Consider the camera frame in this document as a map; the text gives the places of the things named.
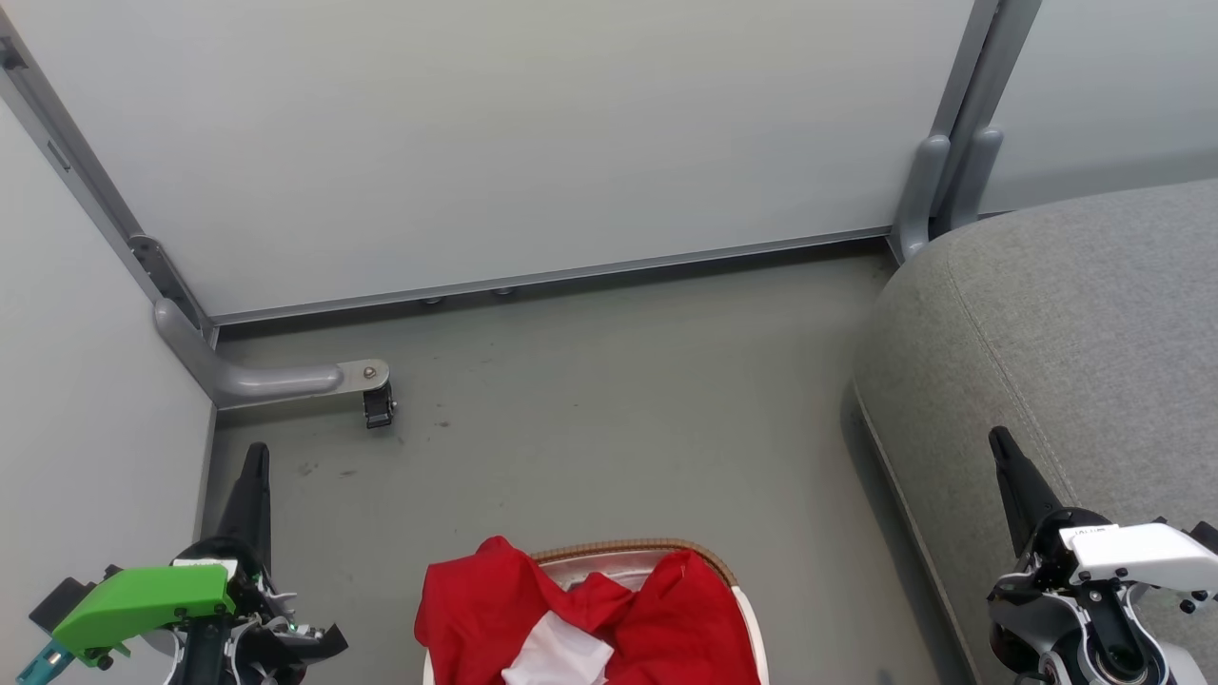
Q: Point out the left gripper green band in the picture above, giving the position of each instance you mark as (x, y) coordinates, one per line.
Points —
(143, 599)

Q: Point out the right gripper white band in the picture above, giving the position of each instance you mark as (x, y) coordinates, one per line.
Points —
(1132, 552)

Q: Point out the red cloth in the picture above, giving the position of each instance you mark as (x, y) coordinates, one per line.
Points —
(476, 609)

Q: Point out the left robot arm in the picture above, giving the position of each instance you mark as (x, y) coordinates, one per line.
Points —
(205, 656)

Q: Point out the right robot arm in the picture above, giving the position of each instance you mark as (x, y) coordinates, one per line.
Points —
(1113, 656)

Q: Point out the grey fabric sofa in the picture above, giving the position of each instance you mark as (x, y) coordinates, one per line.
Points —
(1075, 362)

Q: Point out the white cloth piece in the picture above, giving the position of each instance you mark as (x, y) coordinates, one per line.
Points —
(557, 656)

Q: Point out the long grey partition foot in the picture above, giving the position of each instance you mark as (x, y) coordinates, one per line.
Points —
(257, 381)

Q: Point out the black caster wheel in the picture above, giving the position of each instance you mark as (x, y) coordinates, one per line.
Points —
(379, 409)

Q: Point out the short grey partition foot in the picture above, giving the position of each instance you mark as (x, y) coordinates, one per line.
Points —
(921, 195)
(975, 176)

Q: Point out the grey metal partition post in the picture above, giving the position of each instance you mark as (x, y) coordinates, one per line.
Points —
(86, 181)
(980, 76)

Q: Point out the grey metal partition rail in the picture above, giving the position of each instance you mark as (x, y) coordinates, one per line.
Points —
(571, 276)

